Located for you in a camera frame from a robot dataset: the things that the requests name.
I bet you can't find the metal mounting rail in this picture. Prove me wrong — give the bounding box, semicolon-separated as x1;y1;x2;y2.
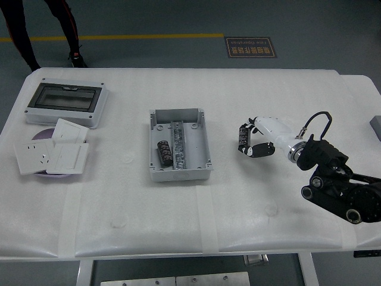
170;120;187;170

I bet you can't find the metal bracket under table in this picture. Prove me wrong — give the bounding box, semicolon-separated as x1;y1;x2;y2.
243;254;270;266

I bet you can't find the brown floor sign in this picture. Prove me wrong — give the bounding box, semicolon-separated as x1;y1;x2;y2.
223;36;277;59

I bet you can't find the grey box with window lid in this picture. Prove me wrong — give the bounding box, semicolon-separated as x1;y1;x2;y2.
24;77;110;129

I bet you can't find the yellow floor tape line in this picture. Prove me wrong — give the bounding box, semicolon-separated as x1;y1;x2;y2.
0;33;224;42

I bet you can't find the purple plate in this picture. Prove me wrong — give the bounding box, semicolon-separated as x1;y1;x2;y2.
31;128;89;179

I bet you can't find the metal base plate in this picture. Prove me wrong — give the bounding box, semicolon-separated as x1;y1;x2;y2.
100;276;176;286
176;271;251;286

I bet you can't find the white wall socket panel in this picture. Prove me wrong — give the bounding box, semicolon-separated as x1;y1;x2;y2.
14;139;56;175

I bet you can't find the open grey junction box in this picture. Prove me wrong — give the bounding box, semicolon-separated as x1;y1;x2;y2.
148;108;214;182

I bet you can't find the white table frame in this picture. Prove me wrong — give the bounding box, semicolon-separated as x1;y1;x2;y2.
76;252;321;286

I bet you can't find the white wall switch panel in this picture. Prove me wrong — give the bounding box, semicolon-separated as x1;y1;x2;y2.
46;142;90;175
52;118;89;144

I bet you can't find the person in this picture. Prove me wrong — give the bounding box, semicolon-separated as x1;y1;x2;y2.
0;0;89;72

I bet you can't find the black table control panel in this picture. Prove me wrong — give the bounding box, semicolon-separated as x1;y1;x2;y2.
353;250;381;259

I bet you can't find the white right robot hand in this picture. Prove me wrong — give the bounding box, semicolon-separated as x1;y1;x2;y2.
237;116;295;158

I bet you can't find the black cylindrical battery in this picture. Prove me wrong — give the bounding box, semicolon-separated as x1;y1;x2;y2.
157;139;173;166

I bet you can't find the white foam table cover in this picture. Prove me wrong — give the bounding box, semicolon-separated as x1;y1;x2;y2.
0;67;374;260

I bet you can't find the grey block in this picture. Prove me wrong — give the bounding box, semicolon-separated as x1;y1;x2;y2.
368;115;381;138

